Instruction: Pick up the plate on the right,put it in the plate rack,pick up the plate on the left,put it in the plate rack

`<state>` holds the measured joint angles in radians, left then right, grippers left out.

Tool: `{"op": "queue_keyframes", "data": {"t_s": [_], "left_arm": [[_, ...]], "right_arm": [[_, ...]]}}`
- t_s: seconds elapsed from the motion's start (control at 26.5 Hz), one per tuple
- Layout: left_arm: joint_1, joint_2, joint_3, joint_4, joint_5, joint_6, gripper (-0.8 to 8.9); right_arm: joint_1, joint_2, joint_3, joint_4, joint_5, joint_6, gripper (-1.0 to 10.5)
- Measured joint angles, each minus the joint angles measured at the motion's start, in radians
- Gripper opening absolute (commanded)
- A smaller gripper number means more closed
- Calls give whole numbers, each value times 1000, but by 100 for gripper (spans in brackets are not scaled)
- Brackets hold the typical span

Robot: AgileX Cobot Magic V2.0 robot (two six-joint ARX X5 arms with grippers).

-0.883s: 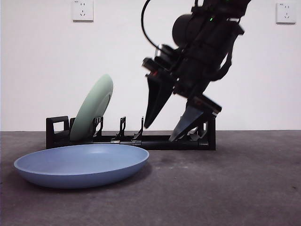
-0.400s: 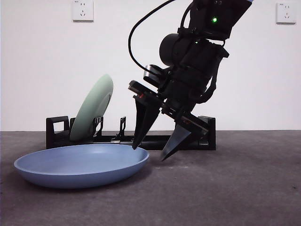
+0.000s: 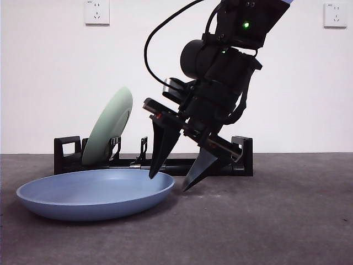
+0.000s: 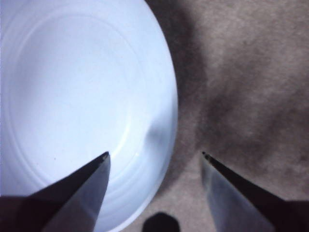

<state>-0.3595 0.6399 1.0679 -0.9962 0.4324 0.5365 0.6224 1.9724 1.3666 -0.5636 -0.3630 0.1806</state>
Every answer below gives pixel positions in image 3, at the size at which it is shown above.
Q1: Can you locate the black plastic plate rack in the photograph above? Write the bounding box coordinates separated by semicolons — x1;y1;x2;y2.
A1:
54;135;254;177

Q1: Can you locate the blue round plate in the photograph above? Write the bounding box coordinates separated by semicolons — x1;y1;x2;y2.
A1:
15;168;176;222

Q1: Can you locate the black cable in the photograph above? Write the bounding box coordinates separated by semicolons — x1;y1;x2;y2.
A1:
227;91;248;126
143;0;206;85

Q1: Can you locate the pale grey camera box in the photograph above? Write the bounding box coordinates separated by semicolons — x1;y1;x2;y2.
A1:
162;78;194;103

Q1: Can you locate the white wall socket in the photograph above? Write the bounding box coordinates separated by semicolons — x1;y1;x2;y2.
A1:
84;0;110;27
323;2;347;29

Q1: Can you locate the green round plate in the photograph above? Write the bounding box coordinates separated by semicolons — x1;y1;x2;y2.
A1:
82;86;133;166

